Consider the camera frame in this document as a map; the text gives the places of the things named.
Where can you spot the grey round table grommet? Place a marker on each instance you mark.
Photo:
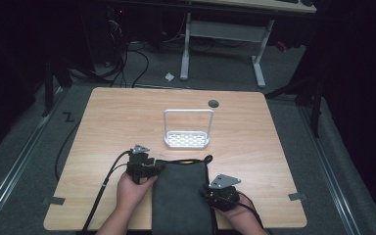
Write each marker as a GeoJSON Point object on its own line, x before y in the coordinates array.
{"type": "Point", "coordinates": [213, 103]}

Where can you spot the black metal stand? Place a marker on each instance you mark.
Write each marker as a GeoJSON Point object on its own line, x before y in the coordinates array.
{"type": "Point", "coordinates": [316, 107]}
{"type": "Point", "coordinates": [49, 88]}

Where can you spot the dark computer tower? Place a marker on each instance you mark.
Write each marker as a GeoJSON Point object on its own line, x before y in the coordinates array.
{"type": "Point", "coordinates": [103, 32]}

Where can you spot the white paper scrap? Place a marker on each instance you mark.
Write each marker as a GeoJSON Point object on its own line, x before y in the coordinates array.
{"type": "Point", "coordinates": [169, 76]}

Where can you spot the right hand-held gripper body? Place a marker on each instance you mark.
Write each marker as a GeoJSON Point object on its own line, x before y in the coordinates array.
{"type": "Point", "coordinates": [223, 194]}

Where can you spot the red object under desk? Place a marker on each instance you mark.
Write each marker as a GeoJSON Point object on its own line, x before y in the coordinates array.
{"type": "Point", "coordinates": [281, 46]}

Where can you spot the metal floor rail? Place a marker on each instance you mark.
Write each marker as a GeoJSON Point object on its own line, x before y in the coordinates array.
{"type": "Point", "coordinates": [16, 166]}
{"type": "Point", "coordinates": [331, 173]}

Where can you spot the person's right hand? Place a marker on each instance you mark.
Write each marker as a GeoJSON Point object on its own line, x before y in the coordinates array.
{"type": "Point", "coordinates": [238, 213]}

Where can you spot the white metal frame desk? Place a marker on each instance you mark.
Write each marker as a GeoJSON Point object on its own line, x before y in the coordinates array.
{"type": "Point", "coordinates": [223, 31]}

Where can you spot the person's left hand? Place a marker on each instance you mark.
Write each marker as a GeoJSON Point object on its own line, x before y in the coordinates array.
{"type": "Point", "coordinates": [130, 192]}

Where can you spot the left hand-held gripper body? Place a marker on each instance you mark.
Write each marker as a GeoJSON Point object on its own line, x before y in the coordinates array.
{"type": "Point", "coordinates": [138, 164]}

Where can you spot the grey tape piece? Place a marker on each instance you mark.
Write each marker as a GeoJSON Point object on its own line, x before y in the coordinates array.
{"type": "Point", "coordinates": [54, 200]}
{"type": "Point", "coordinates": [297, 196]}

